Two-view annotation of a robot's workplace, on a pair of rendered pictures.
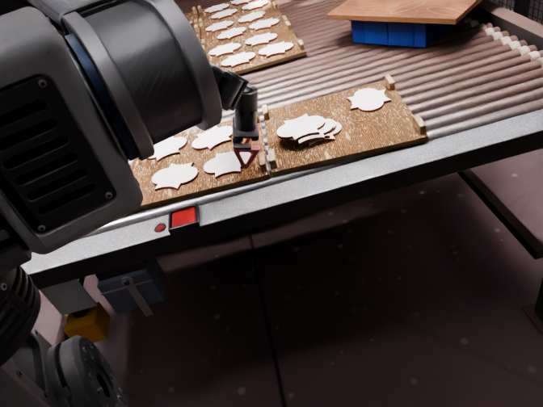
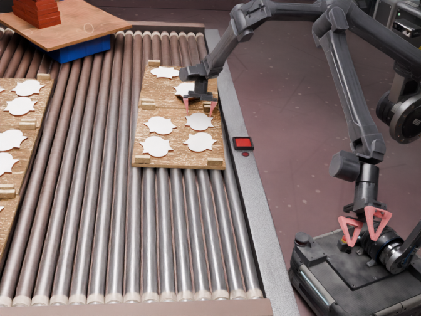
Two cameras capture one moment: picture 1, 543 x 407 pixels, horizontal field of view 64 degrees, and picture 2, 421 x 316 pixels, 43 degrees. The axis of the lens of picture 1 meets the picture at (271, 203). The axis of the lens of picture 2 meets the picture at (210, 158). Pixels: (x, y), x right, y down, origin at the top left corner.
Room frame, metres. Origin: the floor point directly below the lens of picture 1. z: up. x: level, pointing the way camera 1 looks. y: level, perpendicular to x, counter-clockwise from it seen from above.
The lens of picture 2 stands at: (1.29, 1.97, 2.10)
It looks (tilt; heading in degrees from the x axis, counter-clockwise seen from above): 35 degrees down; 260
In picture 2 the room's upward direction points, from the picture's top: 5 degrees clockwise
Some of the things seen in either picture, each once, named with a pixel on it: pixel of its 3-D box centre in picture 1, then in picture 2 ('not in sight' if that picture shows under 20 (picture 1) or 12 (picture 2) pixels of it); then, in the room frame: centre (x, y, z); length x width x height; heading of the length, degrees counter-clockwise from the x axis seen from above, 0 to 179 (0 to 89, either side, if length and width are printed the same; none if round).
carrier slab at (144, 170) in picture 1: (196, 159); (179, 136); (1.13, 0.18, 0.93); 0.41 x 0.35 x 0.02; 86
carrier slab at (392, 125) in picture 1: (336, 123); (180, 87); (1.09, -0.24, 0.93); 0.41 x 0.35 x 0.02; 84
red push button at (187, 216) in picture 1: (184, 219); (243, 143); (0.87, 0.22, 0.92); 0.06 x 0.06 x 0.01; 89
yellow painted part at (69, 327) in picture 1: (74, 307); not in sight; (0.87, 0.60, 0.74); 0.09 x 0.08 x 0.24; 89
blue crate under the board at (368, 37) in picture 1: (406, 16); (69, 37); (1.64, -0.69, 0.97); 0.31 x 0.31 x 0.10; 39
